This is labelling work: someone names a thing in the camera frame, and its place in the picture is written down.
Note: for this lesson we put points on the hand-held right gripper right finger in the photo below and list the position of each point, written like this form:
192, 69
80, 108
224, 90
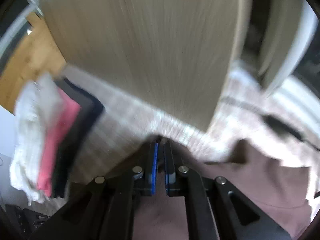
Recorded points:
167, 167

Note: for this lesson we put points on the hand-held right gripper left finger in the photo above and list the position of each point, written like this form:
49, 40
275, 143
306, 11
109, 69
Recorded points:
154, 165

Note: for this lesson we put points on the brown garment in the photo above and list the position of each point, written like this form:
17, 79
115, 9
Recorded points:
262, 180

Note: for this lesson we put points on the stack of folded clothes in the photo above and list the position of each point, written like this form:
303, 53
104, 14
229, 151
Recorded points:
32, 120

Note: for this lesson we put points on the plaid rug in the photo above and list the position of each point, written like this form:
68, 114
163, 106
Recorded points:
125, 112

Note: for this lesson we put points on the black garment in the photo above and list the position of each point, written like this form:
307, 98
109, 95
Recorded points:
80, 120

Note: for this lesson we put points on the pink garment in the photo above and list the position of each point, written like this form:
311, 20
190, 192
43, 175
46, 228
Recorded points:
58, 140

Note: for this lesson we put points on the light wooden board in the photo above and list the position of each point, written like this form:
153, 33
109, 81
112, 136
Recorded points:
150, 50

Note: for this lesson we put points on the pine plank board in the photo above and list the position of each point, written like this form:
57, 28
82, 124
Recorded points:
27, 62

